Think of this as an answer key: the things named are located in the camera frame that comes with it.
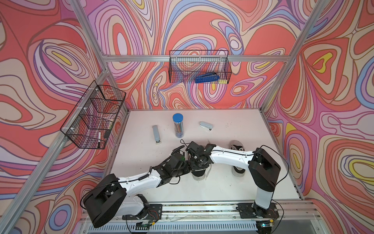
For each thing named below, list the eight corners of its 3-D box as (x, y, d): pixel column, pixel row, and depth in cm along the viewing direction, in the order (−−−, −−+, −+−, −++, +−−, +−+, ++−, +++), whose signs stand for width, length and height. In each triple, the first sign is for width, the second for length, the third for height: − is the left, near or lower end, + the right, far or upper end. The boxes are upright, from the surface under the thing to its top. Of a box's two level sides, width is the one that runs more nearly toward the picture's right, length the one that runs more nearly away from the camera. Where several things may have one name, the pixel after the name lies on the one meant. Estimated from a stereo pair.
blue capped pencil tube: (174, 138, 104) (172, 121, 89) (175, 130, 108) (173, 113, 94) (183, 138, 104) (182, 121, 89) (183, 130, 108) (183, 113, 94)
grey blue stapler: (198, 126, 112) (198, 123, 109) (201, 122, 114) (201, 119, 112) (211, 131, 108) (211, 128, 105) (213, 127, 111) (214, 124, 108)
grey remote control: (156, 145, 99) (155, 142, 96) (152, 129, 109) (151, 125, 105) (161, 144, 100) (160, 140, 97) (157, 127, 109) (156, 124, 106)
